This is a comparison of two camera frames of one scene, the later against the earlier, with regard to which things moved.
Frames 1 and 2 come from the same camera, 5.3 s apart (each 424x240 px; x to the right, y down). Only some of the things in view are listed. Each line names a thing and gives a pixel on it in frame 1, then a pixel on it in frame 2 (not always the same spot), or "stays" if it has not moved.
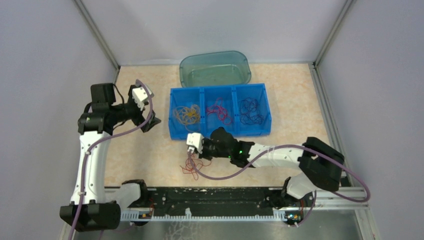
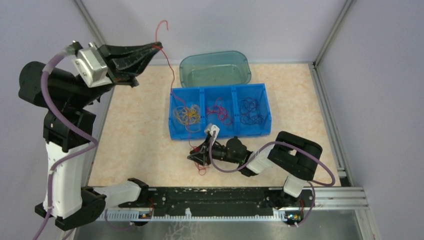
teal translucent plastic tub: (219, 68) stays
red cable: (221, 111) -> (173, 81)
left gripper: (140, 119) -> (123, 69)
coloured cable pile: (192, 165) -> (202, 169)
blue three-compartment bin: (244, 110) stays
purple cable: (249, 112) stays
